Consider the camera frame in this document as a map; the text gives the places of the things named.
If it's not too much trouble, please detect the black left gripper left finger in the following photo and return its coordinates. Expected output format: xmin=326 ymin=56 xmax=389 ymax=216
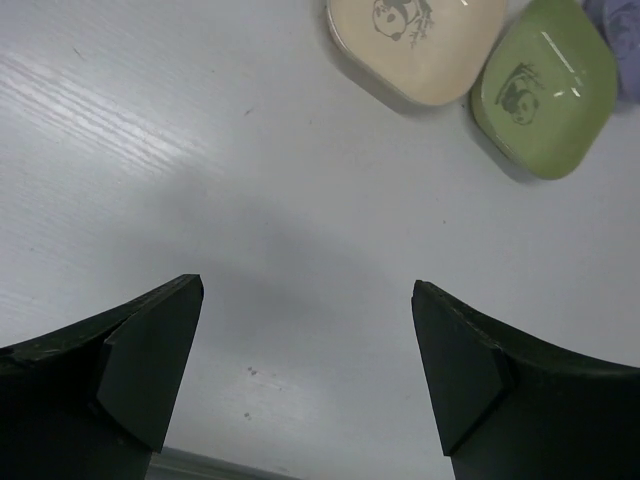
xmin=1 ymin=274 xmax=203 ymax=479

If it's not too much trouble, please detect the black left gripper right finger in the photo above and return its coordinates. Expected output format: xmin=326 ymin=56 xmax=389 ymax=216
xmin=411 ymin=281 xmax=639 ymax=479

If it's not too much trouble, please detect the green panda plate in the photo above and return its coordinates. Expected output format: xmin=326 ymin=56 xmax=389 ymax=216
xmin=470 ymin=1 xmax=618 ymax=180

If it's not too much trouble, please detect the cream panda plate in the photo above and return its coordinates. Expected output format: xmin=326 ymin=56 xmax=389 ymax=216
xmin=326 ymin=0 xmax=508 ymax=107

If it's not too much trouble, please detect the purple panda plate right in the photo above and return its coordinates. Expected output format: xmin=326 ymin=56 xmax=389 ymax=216
xmin=583 ymin=0 xmax=639 ymax=104

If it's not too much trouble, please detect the aluminium table edge rail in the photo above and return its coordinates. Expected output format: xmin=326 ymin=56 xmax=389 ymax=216
xmin=145 ymin=447 xmax=291 ymax=480

